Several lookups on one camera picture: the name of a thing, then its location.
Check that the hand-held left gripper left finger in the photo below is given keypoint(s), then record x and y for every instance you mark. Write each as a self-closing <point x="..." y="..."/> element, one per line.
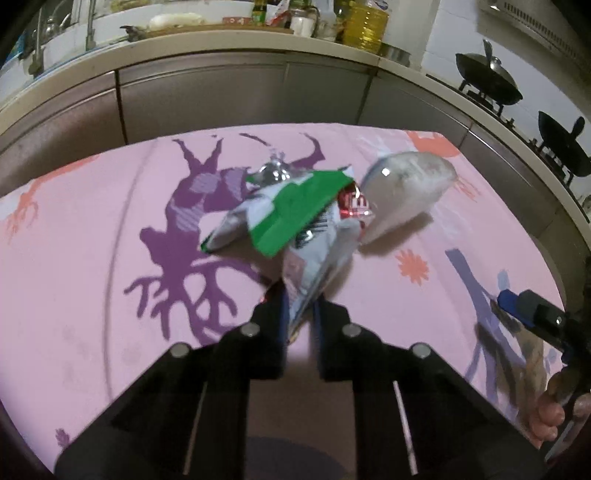
<point x="277" y="318"/>

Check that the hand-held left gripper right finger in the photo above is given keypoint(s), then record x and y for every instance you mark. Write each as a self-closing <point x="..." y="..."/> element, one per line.
<point x="332" y="332"/>

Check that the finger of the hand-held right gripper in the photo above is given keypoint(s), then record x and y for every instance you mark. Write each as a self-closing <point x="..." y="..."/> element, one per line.
<point x="531" y="309"/>

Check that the translucent plastic wrapper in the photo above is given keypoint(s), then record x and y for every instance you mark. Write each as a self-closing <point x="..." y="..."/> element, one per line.
<point x="531" y="364"/>

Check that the green white snack bag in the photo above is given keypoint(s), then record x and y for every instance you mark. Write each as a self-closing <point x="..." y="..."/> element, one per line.
<point x="300" y="207"/>

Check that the clear plastic bag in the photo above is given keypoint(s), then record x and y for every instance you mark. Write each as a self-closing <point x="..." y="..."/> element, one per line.
<point x="406" y="184"/>

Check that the person's right hand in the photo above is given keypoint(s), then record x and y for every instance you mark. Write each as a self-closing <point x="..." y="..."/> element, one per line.
<point x="547" y="415"/>

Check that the black wok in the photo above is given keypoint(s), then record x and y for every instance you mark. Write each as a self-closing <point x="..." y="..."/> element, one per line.
<point x="565" y="147"/>

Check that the pink printed tablecloth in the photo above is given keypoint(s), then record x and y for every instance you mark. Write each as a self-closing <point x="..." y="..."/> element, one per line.
<point x="115" y="230"/>

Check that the black gas stove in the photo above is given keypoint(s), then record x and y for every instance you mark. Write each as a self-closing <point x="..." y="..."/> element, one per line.
<point x="508" y="120"/>

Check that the grey kitchen counter cabinet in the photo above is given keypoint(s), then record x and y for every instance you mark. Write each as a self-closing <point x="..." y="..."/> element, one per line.
<point x="207" y="101"/>

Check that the wok with steel lid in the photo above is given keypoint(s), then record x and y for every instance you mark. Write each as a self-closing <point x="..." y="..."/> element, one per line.
<point x="489" y="78"/>

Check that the steel range hood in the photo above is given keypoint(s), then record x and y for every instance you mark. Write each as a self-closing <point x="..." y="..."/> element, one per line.
<point x="540" y="27"/>

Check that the steel bowl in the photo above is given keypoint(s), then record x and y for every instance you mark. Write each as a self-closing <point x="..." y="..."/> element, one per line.
<point x="396" y="54"/>

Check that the white jar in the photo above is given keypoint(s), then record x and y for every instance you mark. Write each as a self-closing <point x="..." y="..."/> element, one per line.
<point x="304" y="24"/>

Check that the flat wooden cutting board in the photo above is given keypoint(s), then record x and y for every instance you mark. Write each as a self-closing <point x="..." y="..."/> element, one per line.
<point x="207" y="30"/>

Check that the white plastic jug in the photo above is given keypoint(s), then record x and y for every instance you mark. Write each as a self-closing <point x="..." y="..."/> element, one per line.
<point x="328" y="23"/>

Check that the yellow cooking oil bottle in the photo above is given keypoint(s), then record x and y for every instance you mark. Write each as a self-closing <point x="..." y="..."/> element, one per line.
<point x="367" y="25"/>

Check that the row of sauce bottles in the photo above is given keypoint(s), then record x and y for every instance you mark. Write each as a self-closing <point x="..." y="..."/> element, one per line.
<point x="263" y="11"/>

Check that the white radish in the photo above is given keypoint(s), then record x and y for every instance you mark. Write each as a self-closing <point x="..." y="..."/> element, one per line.
<point x="178" y="20"/>

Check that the dark purple vegetable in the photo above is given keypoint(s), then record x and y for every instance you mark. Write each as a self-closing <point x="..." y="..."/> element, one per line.
<point x="134" y="33"/>

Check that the square steel faucet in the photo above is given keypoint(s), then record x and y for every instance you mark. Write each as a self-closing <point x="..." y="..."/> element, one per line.
<point x="37" y="55"/>

